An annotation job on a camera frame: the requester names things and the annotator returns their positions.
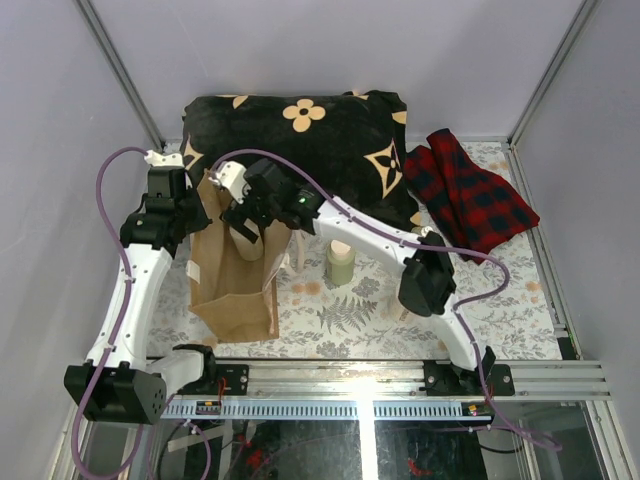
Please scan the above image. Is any beige bottle wooden cap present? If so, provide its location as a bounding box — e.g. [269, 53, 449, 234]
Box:
[230, 229, 264, 262]

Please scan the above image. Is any green bottle wooden cap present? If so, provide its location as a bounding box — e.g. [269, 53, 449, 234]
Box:
[327, 240, 356, 286]

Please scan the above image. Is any brown jute canvas bag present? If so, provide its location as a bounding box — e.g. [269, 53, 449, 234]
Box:
[188, 179, 292, 343]

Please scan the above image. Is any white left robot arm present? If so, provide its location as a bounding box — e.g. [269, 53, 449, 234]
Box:
[64, 166, 219, 425]

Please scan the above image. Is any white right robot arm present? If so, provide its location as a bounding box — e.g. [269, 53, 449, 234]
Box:
[210, 158, 492, 395]

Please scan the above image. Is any black floral blanket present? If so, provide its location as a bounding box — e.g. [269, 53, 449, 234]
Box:
[180, 90, 421, 231]

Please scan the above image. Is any yellow liquid bottle white cap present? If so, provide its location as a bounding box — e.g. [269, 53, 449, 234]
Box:
[411, 226, 433, 237]

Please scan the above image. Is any cream bottle wooden cap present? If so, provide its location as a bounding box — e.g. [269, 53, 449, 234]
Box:
[394, 306, 413, 322]

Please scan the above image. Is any red black plaid cloth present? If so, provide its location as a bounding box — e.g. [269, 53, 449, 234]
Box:
[402, 129, 540, 255]

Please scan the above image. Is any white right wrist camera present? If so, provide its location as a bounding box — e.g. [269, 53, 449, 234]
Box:
[210, 161, 250, 204]

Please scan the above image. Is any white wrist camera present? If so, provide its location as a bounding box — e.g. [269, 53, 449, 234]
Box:
[144, 150, 184, 168]
[210, 161, 250, 204]

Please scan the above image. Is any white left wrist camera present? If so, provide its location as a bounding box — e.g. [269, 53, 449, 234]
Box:
[144, 150, 184, 168]

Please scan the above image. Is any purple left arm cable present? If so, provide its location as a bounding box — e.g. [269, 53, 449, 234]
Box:
[70, 146, 211, 480]

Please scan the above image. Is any aluminium mounting rail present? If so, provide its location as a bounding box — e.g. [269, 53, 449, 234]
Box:
[217, 358, 612, 402]

